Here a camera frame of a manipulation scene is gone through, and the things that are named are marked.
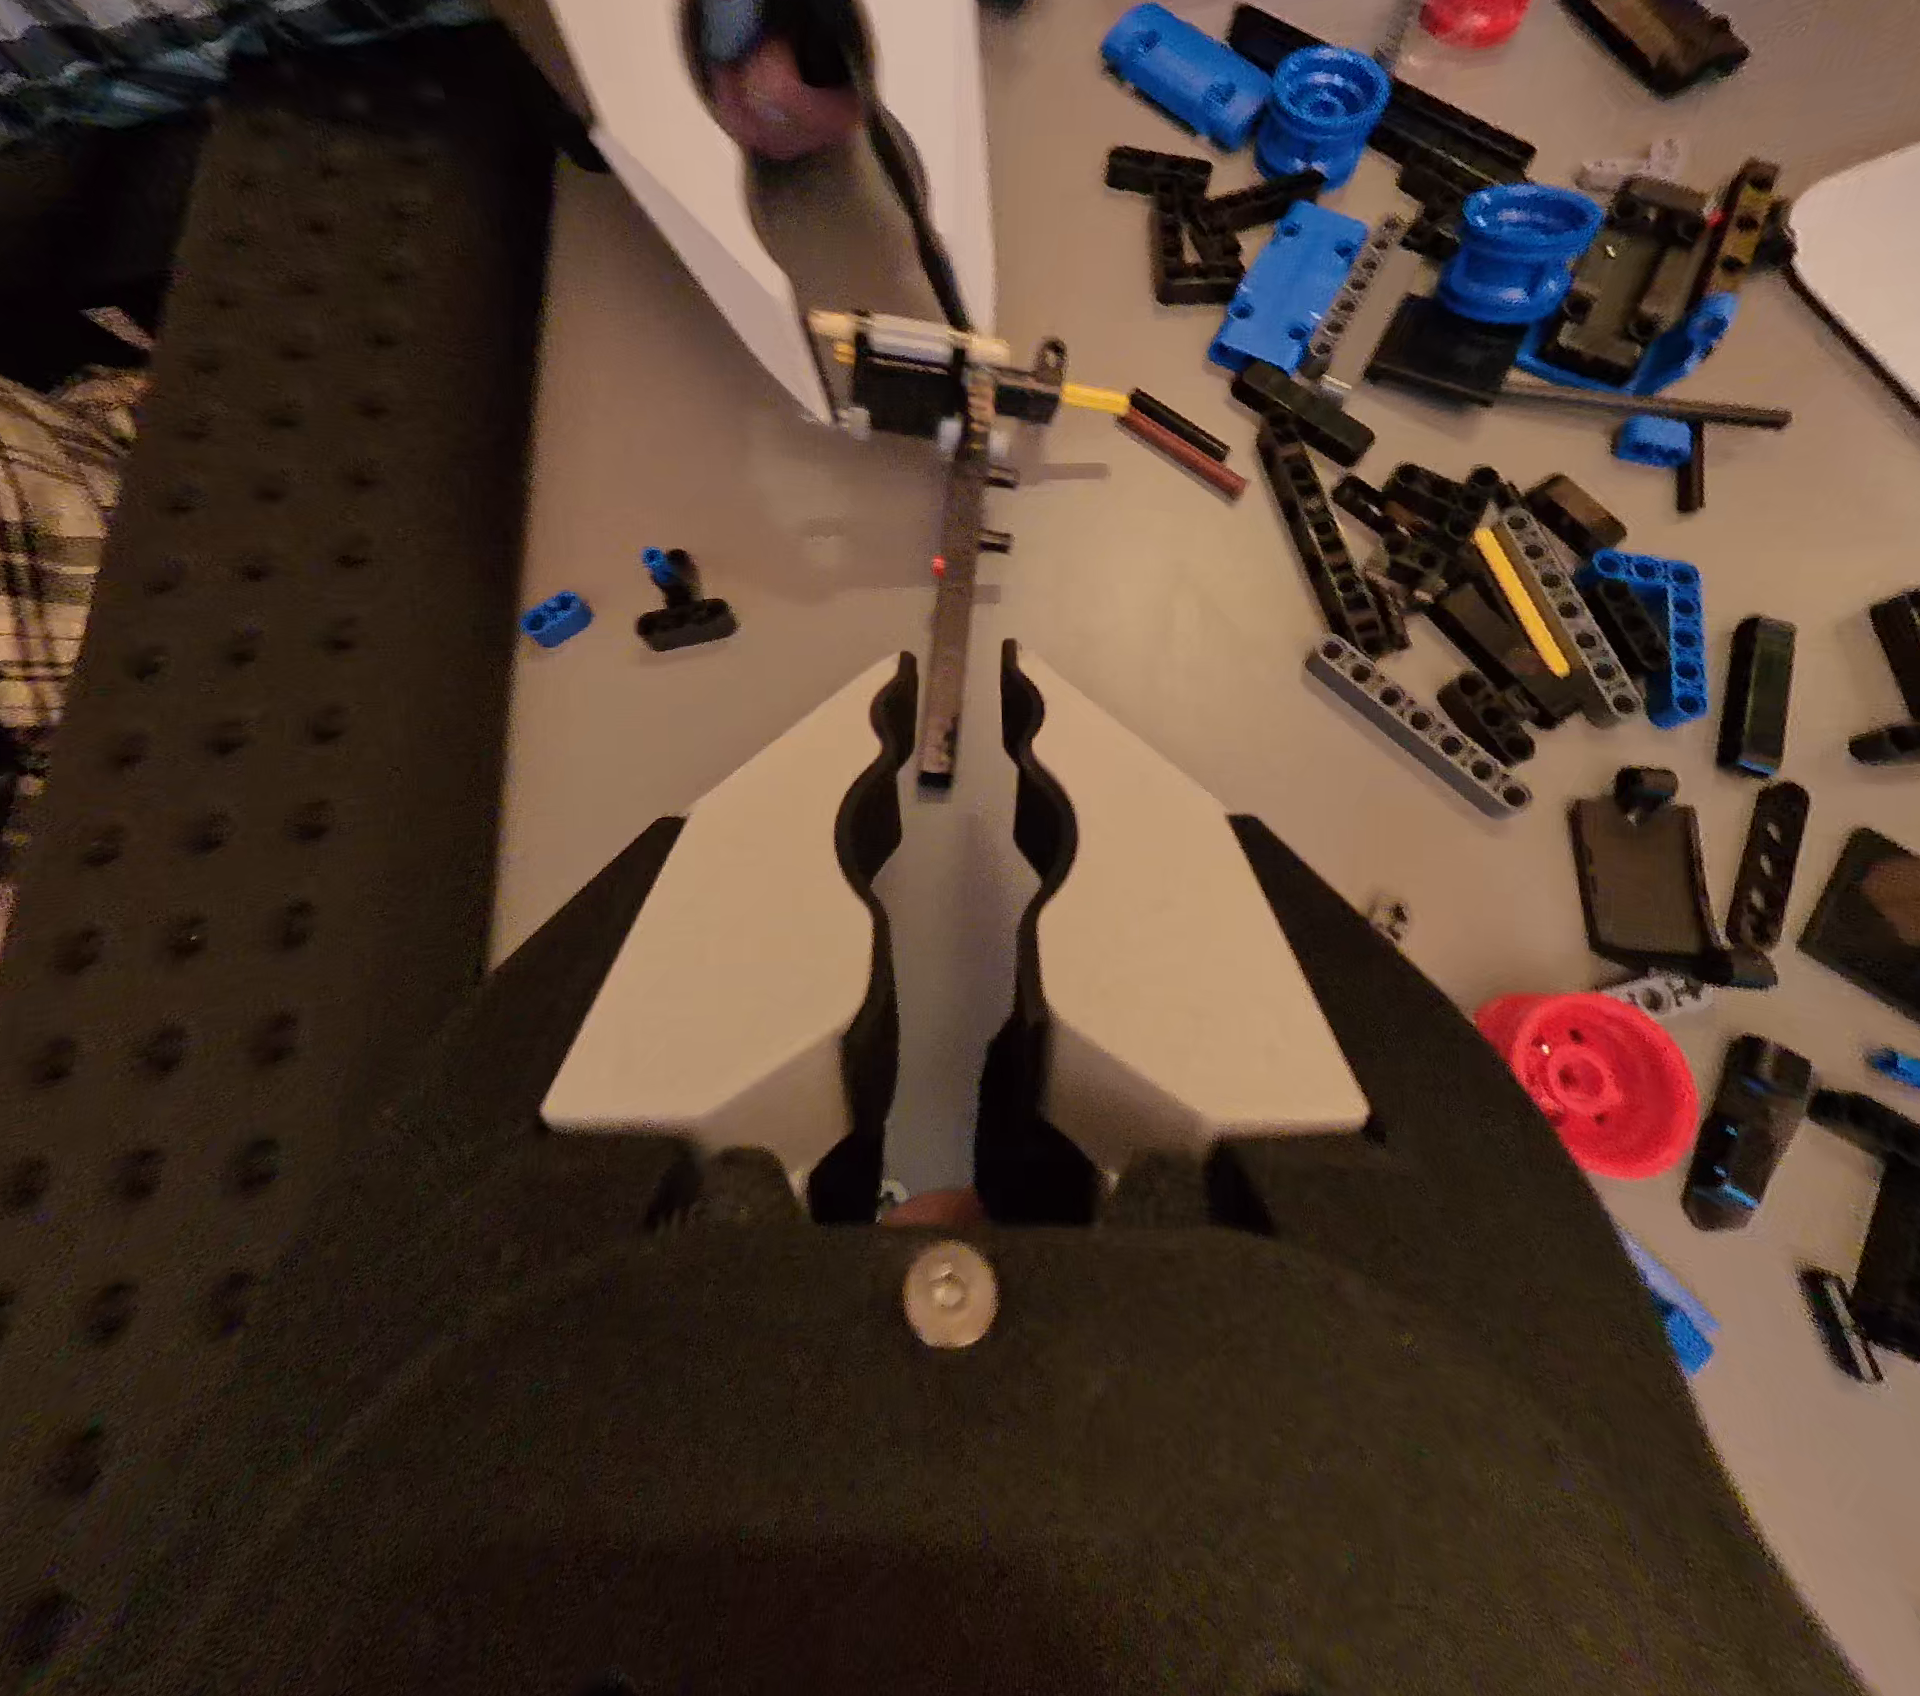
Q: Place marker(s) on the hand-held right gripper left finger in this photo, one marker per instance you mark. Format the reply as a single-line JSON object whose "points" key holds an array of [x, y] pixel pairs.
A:
{"points": [[706, 974]]}

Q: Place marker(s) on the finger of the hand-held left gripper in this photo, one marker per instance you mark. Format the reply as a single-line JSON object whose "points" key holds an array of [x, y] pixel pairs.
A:
{"points": [[631, 45], [914, 2]]}

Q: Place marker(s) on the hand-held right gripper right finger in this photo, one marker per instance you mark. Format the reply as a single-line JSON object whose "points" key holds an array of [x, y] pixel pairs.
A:
{"points": [[1197, 974]]}

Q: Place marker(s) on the black T-shaped beam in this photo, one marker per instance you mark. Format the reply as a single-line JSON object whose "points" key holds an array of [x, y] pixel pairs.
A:
{"points": [[683, 622]]}

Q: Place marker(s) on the black beam assembly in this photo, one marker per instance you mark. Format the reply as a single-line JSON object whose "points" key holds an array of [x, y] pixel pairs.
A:
{"points": [[951, 618]]}

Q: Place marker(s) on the person's left hand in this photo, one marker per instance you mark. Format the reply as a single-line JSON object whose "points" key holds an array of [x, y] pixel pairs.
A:
{"points": [[780, 109]]}

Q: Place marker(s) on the dark grey thin liftarm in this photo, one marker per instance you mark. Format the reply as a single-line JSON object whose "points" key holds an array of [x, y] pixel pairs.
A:
{"points": [[1390, 917]]}

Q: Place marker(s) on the blue curved panel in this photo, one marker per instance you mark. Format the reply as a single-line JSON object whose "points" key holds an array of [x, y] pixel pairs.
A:
{"points": [[1678, 1319], [1184, 70]]}

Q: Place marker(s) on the long grey beam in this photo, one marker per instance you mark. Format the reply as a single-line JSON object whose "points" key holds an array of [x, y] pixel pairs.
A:
{"points": [[1419, 722]]}

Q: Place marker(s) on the small blue two-hole beam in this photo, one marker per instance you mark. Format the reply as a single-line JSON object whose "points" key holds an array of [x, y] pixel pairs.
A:
{"points": [[552, 618]]}

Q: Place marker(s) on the blue wheel rim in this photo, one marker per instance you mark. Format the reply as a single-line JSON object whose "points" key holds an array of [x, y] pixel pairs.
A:
{"points": [[1522, 250], [1324, 114]]}

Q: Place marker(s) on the pile of black beams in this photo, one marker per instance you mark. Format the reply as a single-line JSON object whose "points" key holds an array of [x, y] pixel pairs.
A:
{"points": [[1318, 541]]}

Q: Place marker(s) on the black curved panel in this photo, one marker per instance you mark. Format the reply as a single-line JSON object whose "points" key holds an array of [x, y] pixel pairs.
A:
{"points": [[1642, 879]]}

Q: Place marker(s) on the yellow axle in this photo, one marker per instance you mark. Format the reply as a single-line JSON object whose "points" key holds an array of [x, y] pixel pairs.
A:
{"points": [[1517, 596]]}

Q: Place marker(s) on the short black axle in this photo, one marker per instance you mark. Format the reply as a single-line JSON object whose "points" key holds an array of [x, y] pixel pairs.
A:
{"points": [[1178, 422]]}

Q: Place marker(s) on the black perforated panel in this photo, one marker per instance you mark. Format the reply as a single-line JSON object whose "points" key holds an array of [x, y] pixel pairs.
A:
{"points": [[303, 674]]}

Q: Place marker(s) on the dark grey beam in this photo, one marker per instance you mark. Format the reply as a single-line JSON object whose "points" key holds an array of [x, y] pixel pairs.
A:
{"points": [[1571, 622]]}

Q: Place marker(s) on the brown axle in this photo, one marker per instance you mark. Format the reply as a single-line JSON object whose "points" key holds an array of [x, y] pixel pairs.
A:
{"points": [[1184, 453]]}

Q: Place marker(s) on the black bent beam cluster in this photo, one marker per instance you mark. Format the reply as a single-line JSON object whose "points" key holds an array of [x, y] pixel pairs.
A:
{"points": [[1740, 1125]]}

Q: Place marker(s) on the black flat panel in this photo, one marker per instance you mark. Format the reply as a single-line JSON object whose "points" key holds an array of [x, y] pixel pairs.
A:
{"points": [[1867, 920]]}

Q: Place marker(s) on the small blue pin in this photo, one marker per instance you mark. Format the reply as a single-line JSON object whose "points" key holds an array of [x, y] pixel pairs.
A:
{"points": [[1893, 1066]]}

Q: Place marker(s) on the small blue connector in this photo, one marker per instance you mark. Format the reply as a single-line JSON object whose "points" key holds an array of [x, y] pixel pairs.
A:
{"points": [[1649, 436]]}

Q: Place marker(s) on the thin black axle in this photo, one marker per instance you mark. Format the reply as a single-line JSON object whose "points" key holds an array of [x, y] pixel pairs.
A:
{"points": [[1649, 404]]}

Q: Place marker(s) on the light grey L-shaped liftarm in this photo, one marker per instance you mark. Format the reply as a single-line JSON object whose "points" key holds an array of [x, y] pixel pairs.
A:
{"points": [[1627, 160]]}

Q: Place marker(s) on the person's plaid shirt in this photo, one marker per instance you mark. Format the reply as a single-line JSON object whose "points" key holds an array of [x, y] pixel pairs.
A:
{"points": [[58, 524]]}

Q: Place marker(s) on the blue angled panel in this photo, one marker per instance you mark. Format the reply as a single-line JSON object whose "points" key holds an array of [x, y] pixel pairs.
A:
{"points": [[1678, 356]]}

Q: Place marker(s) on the white booklet stand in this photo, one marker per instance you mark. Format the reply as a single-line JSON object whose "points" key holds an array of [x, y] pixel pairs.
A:
{"points": [[1867, 252]]}

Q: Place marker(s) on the blue frame beam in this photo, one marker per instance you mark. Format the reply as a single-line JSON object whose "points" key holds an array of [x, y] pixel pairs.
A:
{"points": [[1678, 638]]}

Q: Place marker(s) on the black frame subassembly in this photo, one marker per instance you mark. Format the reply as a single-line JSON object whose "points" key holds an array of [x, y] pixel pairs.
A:
{"points": [[1634, 275]]}

